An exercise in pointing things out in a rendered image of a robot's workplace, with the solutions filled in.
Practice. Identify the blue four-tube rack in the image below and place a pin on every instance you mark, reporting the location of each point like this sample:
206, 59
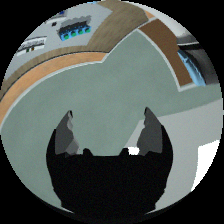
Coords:
75, 30

